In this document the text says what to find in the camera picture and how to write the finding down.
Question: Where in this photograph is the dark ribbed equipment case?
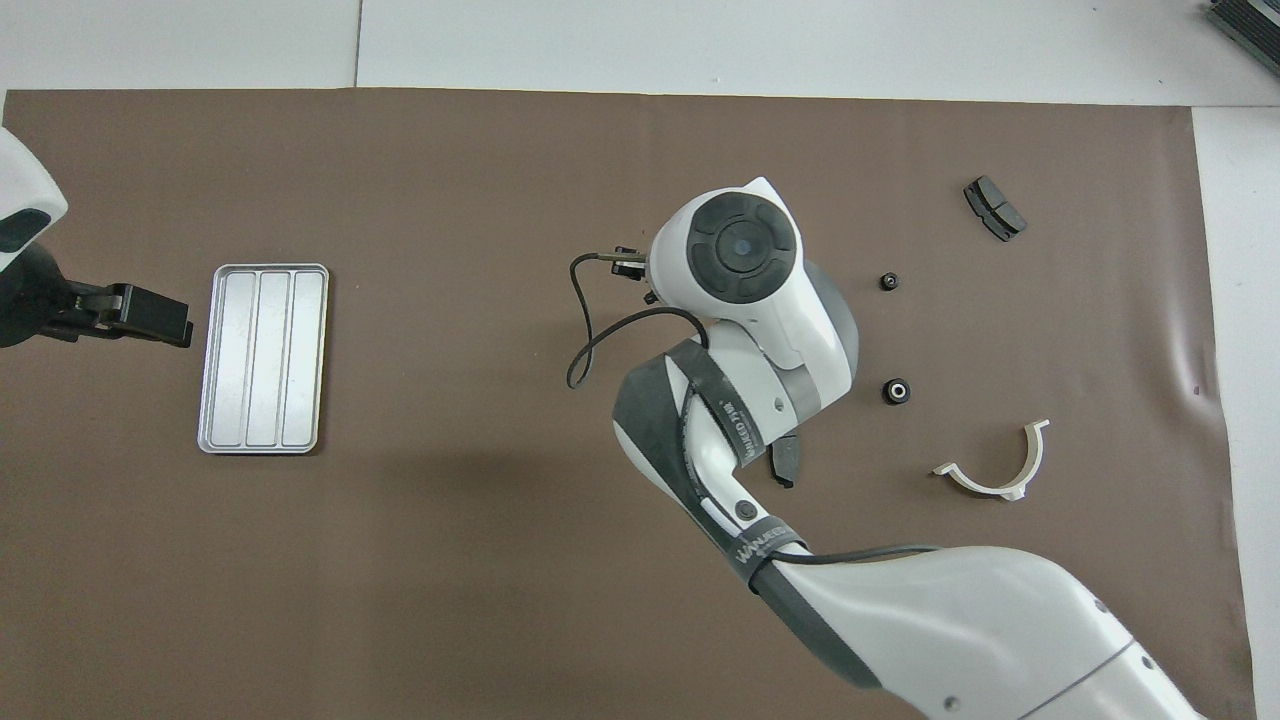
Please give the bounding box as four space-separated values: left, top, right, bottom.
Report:
1205 0 1280 76

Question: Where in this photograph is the white half-ring pipe clamp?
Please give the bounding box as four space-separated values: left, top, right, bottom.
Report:
932 419 1051 501

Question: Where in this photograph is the silver metal tray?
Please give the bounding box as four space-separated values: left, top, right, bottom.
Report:
197 263 330 456

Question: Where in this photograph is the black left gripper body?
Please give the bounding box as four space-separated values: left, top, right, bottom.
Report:
0 245 76 349

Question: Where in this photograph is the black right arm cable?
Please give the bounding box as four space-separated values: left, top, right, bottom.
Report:
566 245 946 569

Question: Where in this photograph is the brown paper table mat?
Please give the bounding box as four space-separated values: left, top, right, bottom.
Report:
0 88 1256 720

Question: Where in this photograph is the thin dark grey brake pad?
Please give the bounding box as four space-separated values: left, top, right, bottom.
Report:
768 432 804 490

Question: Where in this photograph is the grooved dark grey brake pad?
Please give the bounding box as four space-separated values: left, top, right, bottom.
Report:
963 176 1028 243

